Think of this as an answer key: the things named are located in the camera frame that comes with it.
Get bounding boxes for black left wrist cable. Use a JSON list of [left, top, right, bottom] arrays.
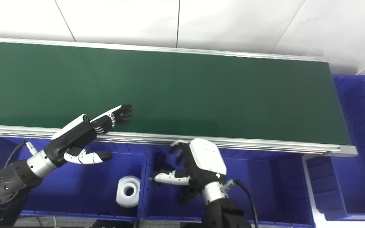
[[3, 141, 39, 168]]

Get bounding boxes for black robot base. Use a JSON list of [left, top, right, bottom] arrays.
[[92, 219, 138, 228]]

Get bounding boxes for black flanged machine part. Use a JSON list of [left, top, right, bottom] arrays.
[[154, 153, 172, 173], [178, 185, 202, 204]]

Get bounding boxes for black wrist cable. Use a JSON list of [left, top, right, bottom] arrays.
[[222, 178, 259, 228], [3, 141, 39, 168]]

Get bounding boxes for blue plastic bin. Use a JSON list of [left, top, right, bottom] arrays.
[[141, 145, 316, 228], [0, 136, 151, 221], [306, 74, 365, 221]]

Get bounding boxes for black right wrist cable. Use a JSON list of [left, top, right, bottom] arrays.
[[222, 178, 259, 228]]

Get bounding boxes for green conveyor belt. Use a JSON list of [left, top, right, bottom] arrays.
[[0, 41, 352, 146], [0, 36, 358, 157]]

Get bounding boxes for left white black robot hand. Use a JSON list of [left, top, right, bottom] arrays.
[[44, 104, 134, 168]]

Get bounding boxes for white cylindrical plastic part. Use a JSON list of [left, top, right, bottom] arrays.
[[116, 176, 141, 208]]

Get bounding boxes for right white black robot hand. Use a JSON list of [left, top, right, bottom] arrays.
[[149, 138, 227, 192]]

